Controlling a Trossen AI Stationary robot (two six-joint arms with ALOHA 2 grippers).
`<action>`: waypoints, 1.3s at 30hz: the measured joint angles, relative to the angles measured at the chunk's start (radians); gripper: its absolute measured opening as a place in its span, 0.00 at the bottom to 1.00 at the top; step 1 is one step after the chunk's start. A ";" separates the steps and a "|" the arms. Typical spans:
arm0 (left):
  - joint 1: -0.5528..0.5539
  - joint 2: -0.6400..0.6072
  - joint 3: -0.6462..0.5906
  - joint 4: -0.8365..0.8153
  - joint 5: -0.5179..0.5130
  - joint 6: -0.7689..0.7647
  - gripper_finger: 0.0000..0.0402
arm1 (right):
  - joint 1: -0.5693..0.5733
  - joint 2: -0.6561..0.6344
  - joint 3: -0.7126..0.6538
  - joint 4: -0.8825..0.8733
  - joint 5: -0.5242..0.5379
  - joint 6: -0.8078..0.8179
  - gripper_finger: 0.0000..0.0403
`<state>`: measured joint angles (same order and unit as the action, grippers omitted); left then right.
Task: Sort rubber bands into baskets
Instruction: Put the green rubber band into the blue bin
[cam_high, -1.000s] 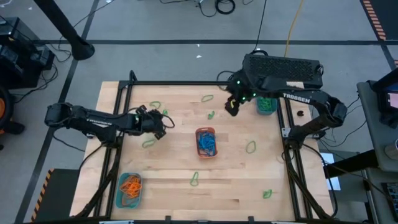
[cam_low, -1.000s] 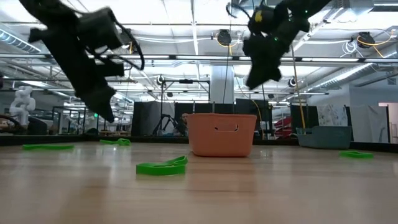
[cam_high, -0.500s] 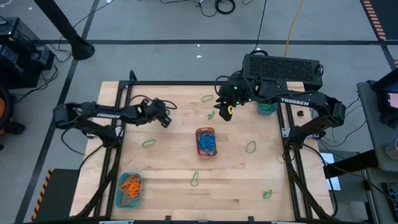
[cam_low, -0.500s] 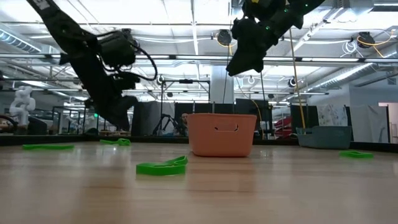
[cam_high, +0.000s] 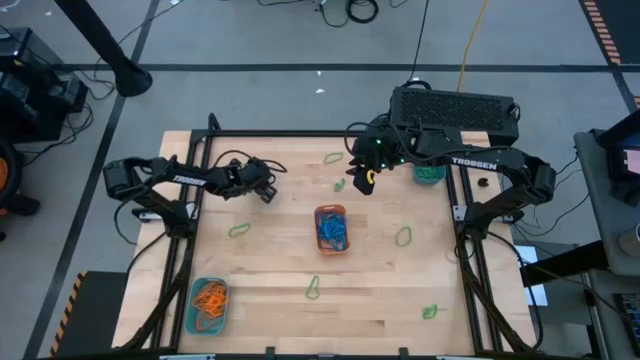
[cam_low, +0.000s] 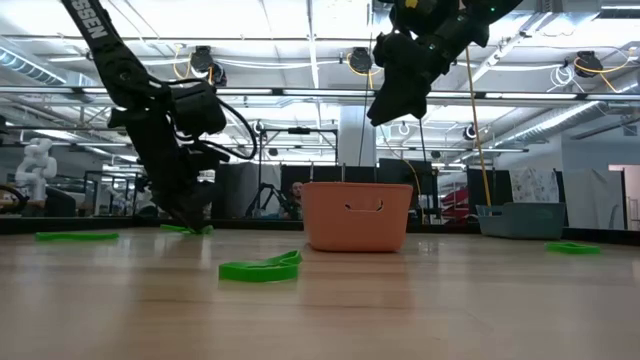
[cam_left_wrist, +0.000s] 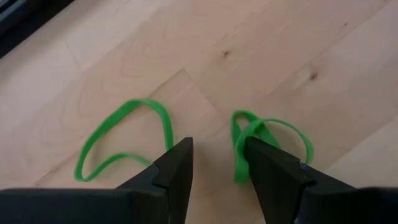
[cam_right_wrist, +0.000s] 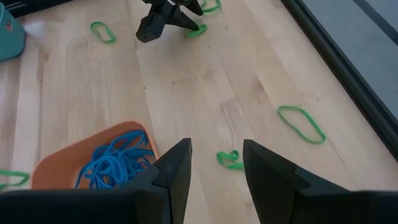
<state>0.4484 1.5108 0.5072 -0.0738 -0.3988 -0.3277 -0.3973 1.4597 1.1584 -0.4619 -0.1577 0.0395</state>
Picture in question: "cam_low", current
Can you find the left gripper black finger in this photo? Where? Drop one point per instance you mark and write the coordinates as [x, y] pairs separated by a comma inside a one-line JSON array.
[[192, 210]]

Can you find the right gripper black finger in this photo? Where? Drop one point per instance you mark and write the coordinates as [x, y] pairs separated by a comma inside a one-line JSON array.
[[400, 97]]

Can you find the orange plastic basket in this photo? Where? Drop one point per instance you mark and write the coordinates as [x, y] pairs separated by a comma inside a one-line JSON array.
[[325, 220]]

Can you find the dark teal plastic basket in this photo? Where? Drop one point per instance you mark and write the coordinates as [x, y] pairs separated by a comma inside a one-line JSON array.
[[520, 222]]

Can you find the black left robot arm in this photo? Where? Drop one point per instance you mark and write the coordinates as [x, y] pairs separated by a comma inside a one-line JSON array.
[[100, 40]]

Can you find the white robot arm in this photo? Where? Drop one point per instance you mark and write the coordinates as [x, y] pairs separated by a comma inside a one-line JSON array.
[[35, 170]]

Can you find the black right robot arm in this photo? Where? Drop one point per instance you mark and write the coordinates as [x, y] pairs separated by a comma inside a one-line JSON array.
[[492, 7]]

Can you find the black background robot arm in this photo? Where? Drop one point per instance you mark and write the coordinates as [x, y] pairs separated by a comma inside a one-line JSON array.
[[272, 195]]

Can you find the white square pillar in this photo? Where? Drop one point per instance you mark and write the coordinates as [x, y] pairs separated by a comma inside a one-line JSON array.
[[350, 135]]

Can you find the person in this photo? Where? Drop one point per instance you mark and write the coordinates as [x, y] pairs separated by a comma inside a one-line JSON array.
[[296, 192]]

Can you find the black partition screen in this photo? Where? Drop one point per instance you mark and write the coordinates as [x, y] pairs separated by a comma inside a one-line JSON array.
[[325, 174]]

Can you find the red object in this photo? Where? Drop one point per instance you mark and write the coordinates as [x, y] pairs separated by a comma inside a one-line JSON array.
[[457, 202]]

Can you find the black panel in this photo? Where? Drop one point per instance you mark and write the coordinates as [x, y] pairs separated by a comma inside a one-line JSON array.
[[500, 190]]

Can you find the white patterned sheet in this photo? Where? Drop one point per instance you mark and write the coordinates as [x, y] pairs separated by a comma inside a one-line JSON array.
[[535, 185]]

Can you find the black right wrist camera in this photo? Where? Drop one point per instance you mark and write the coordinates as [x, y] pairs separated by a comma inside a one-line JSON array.
[[430, 17]]

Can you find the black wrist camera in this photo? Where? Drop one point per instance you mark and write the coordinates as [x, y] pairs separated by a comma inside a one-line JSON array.
[[430, 17], [197, 110]]

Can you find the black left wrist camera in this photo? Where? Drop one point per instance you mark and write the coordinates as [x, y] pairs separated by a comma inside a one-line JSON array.
[[197, 110]]

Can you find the black framed glass enclosure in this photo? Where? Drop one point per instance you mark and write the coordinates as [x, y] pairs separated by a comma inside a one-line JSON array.
[[90, 195]]

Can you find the black gantry frame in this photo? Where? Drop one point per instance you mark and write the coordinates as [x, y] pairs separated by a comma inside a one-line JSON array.
[[299, 131]]

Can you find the black aluminium table frame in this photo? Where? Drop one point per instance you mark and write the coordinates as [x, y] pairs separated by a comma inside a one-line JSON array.
[[75, 225]]

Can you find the silver ventilation duct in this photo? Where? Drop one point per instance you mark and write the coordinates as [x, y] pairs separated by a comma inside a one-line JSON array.
[[565, 117]]

